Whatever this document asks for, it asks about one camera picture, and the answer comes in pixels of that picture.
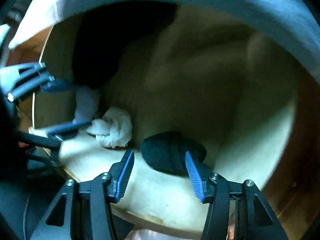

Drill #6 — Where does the light blue sock pair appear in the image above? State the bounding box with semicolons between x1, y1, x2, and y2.
73;87;100;123

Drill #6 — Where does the black sock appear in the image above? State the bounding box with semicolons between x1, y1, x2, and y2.
140;131;207;177

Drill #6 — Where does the white sock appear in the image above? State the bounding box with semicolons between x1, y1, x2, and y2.
86;107;132;149

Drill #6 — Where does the wooden cabinet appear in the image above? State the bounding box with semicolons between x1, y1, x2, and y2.
4;0;320;240

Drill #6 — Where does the blue checked cloth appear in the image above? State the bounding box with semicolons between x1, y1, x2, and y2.
9;0;319;80

